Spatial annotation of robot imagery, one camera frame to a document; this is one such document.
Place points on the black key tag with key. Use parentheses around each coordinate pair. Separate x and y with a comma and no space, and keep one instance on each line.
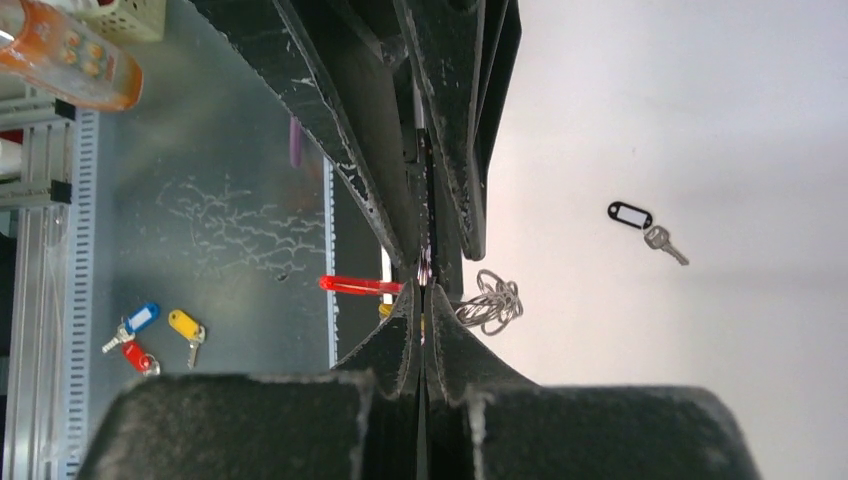
(655,236)

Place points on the blue tagged key on floor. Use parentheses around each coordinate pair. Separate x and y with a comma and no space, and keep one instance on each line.
(131,325)

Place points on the orange drink bottle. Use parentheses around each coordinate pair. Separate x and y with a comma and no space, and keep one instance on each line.
(54,52)

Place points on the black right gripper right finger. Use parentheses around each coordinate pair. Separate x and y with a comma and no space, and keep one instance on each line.
(485,420)

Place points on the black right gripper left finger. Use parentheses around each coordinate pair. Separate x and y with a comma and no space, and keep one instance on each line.
(358,420)

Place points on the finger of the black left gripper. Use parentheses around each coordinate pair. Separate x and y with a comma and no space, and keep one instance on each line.
(463,54)
(332,64)

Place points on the red tagged key on floor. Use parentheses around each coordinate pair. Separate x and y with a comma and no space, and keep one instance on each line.
(142,361)

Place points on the yellow tagged key on floor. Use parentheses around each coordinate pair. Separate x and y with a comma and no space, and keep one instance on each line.
(190,329)

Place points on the yellow perforated basket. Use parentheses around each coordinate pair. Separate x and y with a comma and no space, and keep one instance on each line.
(124,21)

